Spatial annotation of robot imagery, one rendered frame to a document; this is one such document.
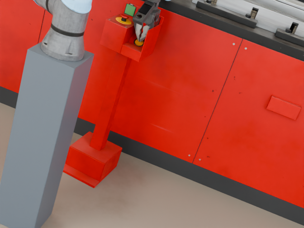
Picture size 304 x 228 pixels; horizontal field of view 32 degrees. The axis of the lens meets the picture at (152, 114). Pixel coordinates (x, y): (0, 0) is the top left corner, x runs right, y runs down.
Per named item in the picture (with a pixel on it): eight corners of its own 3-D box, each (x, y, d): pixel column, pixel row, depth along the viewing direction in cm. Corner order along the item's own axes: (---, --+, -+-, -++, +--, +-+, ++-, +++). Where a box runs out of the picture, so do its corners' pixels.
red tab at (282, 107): (265, 108, 254) (271, 96, 250) (266, 107, 255) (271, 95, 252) (295, 120, 252) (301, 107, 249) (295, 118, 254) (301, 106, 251)
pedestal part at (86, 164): (59, 169, 255) (64, 149, 250) (83, 149, 277) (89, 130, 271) (93, 188, 251) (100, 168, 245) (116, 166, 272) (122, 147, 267)
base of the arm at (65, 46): (73, 65, 177) (79, 39, 173) (33, 49, 179) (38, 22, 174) (89, 53, 190) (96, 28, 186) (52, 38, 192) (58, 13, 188)
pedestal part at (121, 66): (89, 146, 259) (117, 47, 235) (94, 141, 264) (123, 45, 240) (99, 151, 258) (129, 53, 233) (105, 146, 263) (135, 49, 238)
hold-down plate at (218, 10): (195, 6, 251) (197, 0, 249) (197, 4, 256) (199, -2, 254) (254, 28, 248) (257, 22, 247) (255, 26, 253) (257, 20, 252)
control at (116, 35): (99, 44, 232) (109, 6, 224) (115, 36, 246) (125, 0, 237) (138, 62, 227) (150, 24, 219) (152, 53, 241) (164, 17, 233)
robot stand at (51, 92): (31, 238, 211) (74, 68, 176) (-8, 220, 213) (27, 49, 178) (51, 214, 227) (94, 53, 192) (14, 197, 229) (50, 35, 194)
